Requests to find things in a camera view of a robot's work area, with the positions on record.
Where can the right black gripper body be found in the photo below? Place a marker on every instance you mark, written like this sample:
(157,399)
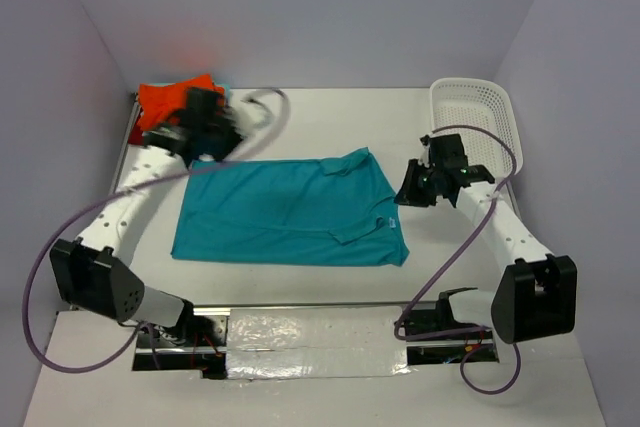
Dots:
(421,184)

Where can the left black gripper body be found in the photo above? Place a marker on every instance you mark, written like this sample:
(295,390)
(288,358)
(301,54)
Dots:
(223,137)

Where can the orange t shirt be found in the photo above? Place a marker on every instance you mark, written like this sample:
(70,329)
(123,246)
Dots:
(157,103)

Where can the dark red t shirt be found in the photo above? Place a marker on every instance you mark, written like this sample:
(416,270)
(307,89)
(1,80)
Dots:
(136,136)

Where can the dark teal t shirt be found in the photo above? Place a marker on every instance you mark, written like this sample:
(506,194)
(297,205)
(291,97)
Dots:
(333,212)

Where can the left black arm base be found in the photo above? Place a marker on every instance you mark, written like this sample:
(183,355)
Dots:
(201,351)

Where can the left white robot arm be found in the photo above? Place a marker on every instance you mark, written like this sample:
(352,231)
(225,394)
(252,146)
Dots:
(93,271)

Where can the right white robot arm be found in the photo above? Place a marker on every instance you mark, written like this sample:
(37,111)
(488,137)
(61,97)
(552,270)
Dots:
(536,295)

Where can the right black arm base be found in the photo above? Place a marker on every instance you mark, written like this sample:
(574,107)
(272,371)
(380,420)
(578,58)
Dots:
(439,339)

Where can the white laundry basket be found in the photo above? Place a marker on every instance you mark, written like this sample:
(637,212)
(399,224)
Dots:
(481,112)

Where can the shiny taped white panel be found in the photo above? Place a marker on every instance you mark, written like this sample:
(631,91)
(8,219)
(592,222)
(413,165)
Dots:
(327,342)

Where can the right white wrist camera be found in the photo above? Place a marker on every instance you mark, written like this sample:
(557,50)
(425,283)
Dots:
(424,158)

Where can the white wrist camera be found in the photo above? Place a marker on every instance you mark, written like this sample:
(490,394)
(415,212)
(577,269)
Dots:
(251,115)
(424,158)

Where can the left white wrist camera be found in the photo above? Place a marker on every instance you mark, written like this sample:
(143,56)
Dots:
(251,115)

